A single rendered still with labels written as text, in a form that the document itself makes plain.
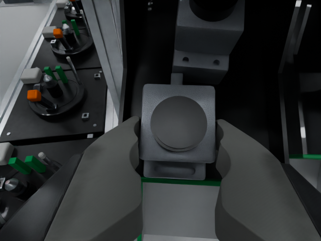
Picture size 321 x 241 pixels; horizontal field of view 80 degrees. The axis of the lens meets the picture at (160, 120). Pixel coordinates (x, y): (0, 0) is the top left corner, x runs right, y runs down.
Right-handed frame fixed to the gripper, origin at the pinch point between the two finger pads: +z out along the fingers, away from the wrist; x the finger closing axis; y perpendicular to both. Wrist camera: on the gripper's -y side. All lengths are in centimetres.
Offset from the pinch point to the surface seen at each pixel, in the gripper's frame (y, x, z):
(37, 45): 4, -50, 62
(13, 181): 17.8, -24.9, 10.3
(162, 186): 17.3, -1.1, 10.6
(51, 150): 20.6, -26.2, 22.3
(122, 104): 0.5, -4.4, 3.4
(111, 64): -1.5, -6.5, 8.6
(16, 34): 3, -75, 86
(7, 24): -1, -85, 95
